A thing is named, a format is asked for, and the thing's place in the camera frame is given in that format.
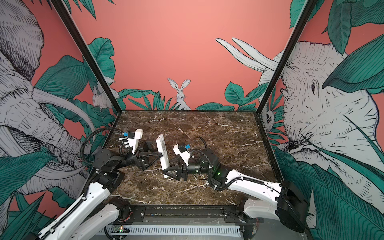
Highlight left black frame post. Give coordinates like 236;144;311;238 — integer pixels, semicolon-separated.
50;0;123;115

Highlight black mounting rail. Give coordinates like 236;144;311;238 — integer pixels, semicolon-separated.
124;205;256;224

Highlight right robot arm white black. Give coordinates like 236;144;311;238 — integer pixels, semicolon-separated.
163;146;309;233

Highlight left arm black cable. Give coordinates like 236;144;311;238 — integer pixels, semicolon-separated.
79;127;125;164

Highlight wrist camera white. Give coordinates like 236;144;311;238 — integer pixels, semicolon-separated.
173;144;192;166
119;129;143;154

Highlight white remote control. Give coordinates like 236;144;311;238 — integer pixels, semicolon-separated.
156;135;170;170

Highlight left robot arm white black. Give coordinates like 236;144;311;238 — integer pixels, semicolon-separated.
24;139;169;240

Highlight black frame post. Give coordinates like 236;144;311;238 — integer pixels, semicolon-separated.
256;0;317;116
50;0;123;115

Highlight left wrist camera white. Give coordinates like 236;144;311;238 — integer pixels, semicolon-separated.
119;129;143;154

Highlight small circuit board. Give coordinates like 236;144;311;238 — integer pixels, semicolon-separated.
111;225;131;235

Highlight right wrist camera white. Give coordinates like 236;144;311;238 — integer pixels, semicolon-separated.
173;144;192;166

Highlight white slotted cable duct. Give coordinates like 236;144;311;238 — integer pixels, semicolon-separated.
106;225;242;237

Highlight right black frame post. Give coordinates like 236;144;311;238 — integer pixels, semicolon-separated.
256;0;317;116

